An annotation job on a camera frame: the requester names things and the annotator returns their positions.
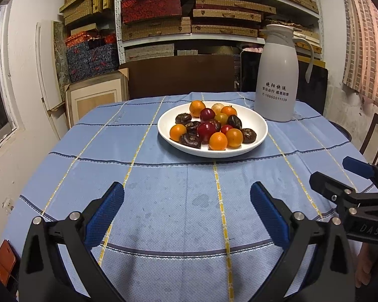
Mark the yellow-orange kumquat centre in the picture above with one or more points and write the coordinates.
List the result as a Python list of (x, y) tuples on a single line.
[(234, 138)]

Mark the small orange right upper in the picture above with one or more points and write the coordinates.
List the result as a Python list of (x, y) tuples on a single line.
[(229, 110)]

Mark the small orange right lower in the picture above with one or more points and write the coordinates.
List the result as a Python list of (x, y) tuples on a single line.
[(221, 118)]

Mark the dark red plum far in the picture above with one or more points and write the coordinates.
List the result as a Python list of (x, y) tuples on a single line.
[(207, 114)]

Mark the large orange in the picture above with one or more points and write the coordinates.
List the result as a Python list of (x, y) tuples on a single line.
[(218, 141), (196, 108)]

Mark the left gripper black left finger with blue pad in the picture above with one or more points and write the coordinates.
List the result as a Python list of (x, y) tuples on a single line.
[(42, 273)]

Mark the striped curtain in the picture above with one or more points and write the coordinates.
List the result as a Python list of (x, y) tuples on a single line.
[(361, 56)]

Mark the white thermos jug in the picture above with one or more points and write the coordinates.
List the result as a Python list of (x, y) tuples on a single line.
[(277, 78)]

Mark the blue patterned boxes stack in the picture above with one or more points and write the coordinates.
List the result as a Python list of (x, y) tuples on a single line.
[(90, 55)]

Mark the window frame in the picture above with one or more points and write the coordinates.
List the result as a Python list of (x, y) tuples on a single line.
[(10, 119)]

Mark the small red cherry tomato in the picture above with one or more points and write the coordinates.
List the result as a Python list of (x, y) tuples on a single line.
[(224, 129)]

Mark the small orange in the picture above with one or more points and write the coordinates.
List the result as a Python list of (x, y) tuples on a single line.
[(229, 110), (221, 118), (177, 131)]

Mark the small orange far left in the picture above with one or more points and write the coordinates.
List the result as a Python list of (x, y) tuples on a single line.
[(177, 131)]

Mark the person's right hand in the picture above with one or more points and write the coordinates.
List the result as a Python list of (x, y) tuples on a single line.
[(364, 265)]

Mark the dark red plum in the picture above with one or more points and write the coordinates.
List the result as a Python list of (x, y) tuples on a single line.
[(205, 131), (207, 114)]

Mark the dark water chestnut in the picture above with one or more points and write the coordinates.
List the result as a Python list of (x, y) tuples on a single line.
[(183, 118), (216, 124), (249, 135), (234, 121), (191, 127), (190, 140)]

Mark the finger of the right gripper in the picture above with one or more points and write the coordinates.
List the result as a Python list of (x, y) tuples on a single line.
[(335, 191), (363, 169)]

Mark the framed picture on floor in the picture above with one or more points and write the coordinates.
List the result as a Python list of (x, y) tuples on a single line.
[(83, 96)]

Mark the dark red plum near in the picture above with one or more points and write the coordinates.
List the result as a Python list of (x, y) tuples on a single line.
[(205, 131)]

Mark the white metal shelf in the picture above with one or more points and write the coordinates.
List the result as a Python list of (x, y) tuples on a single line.
[(240, 21)]

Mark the white oval plate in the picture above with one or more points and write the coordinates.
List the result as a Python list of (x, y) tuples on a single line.
[(249, 118)]

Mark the brown leather wallet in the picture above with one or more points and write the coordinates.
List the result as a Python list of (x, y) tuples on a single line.
[(7, 262)]

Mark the dark wooden chair back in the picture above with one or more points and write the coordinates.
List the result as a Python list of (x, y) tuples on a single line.
[(179, 75)]

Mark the pale yellow orange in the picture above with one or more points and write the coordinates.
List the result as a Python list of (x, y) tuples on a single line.
[(217, 107)]

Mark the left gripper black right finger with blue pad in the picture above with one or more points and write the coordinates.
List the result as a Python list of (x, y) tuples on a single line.
[(316, 263)]

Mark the red patterned box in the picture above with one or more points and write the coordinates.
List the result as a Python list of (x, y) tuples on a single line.
[(133, 11)]

